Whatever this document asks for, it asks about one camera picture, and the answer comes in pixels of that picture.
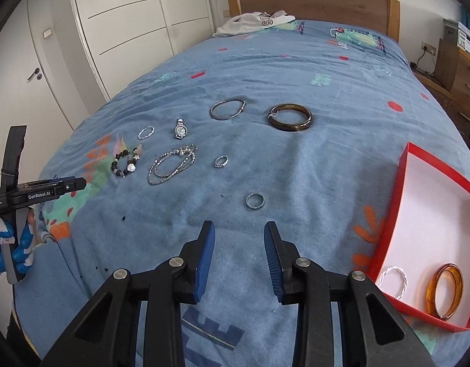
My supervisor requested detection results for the amber bangle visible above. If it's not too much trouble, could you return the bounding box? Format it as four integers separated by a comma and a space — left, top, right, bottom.
424, 264, 465, 320

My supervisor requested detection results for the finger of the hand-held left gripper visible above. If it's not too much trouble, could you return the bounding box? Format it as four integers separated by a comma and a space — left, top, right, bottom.
48, 177, 86, 199

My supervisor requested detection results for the white wardrobe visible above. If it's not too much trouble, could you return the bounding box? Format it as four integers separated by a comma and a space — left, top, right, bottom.
67, 0, 216, 102

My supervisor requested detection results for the thin silver bangle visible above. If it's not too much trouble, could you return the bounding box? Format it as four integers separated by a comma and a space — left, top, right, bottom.
210, 99, 247, 121

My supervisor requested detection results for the grey storage box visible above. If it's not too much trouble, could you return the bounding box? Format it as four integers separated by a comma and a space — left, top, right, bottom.
443, 18, 459, 41

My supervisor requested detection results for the low wooden nightstand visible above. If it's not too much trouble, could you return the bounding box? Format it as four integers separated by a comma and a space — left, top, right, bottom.
414, 72, 470, 148

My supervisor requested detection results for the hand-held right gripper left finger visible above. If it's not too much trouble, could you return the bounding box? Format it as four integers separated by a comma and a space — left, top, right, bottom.
40, 221, 216, 367

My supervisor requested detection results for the twisted silver bracelet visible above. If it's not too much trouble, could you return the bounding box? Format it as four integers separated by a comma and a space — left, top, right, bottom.
378, 265, 408, 299

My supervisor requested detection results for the silver chain necklace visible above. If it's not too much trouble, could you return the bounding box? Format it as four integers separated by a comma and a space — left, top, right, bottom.
147, 144, 198, 185

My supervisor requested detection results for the wooden drawer chest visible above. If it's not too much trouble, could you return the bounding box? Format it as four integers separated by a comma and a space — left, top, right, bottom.
434, 38, 470, 102

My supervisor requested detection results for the person's left hand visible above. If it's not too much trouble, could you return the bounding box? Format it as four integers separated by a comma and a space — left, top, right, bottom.
0, 206, 38, 284

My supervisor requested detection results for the white box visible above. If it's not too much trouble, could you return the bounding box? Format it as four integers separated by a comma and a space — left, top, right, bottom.
457, 21, 470, 62

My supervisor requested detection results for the red jewelry box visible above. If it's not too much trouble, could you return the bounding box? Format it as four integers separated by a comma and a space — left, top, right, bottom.
367, 141, 470, 332

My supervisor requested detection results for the blue printed blanket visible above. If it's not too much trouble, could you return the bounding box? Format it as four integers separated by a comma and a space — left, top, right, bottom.
13, 18, 470, 367

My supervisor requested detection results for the black cable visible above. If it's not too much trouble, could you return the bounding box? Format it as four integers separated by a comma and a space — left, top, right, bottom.
411, 50, 436, 77

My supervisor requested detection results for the dark brown bangle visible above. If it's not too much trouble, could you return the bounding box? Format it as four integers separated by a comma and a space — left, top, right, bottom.
267, 103, 313, 132

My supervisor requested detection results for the wooden headboard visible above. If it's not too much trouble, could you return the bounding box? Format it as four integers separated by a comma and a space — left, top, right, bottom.
226, 0, 401, 43

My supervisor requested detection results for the black beaded bracelet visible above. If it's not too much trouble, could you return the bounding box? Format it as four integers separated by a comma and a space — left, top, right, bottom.
111, 144, 144, 178

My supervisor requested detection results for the white sweatshirt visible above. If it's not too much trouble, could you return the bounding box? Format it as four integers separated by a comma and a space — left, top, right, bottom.
213, 10, 297, 38

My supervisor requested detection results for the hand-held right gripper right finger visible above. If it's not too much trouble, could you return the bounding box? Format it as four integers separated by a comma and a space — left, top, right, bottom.
263, 221, 438, 367

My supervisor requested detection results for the white door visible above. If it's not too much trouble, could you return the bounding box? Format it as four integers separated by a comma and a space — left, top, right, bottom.
0, 0, 91, 154

